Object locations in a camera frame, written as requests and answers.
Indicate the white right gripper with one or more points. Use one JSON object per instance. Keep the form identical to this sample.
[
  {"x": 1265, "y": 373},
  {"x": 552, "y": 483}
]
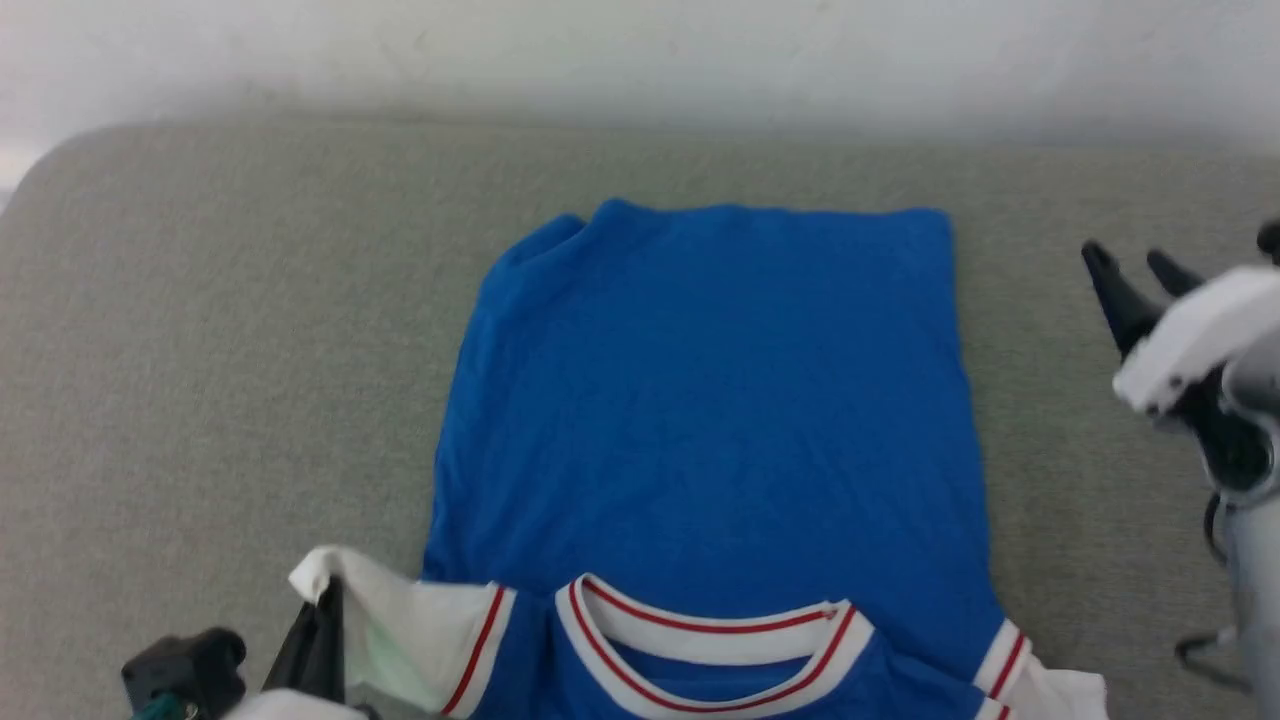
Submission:
[{"x": 1195, "y": 335}]

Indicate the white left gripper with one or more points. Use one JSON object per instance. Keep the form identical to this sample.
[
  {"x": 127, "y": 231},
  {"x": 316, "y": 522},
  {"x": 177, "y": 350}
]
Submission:
[{"x": 290, "y": 708}]

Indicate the blue shirt with red-white trim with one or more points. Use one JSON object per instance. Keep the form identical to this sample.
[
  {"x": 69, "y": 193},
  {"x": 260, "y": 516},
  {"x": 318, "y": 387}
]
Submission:
[{"x": 710, "y": 420}]

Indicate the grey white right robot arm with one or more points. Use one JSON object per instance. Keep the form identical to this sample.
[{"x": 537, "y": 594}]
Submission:
[{"x": 1250, "y": 480}]

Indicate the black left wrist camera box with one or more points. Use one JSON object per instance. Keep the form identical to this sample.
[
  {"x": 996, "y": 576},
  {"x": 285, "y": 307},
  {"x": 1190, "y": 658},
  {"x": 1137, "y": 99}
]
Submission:
[{"x": 190, "y": 668}]

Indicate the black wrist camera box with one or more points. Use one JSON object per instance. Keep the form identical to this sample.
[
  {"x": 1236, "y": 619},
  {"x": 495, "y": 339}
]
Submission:
[
  {"x": 1270, "y": 240},
  {"x": 190, "y": 668}
]

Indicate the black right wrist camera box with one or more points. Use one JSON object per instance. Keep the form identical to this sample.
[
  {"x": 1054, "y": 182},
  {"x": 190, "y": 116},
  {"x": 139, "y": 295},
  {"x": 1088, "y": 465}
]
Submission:
[{"x": 1270, "y": 240}]

